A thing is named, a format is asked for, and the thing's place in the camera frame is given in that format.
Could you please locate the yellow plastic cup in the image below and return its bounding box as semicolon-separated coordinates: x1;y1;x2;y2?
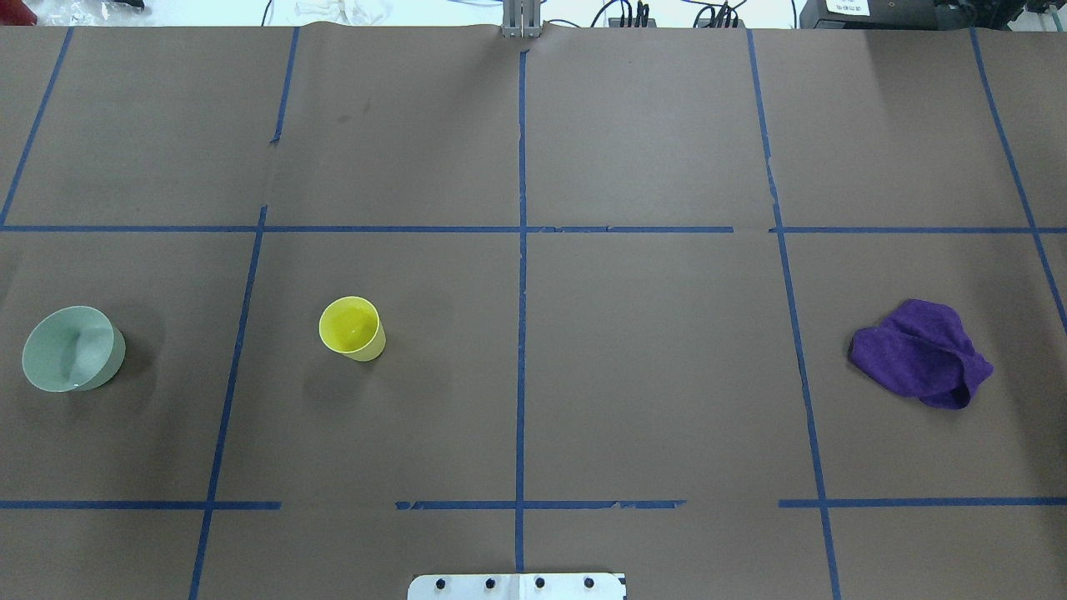
318;296;388;363

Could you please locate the purple cloth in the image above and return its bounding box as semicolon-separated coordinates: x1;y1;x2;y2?
849;299;994;410

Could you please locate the light green bowl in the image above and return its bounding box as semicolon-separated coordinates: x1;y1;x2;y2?
22;305;127;393

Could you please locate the aluminium frame post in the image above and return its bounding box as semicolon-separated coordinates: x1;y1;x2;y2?
500;0;544;38

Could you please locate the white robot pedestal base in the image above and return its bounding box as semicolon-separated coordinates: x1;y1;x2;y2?
407;572;628;599

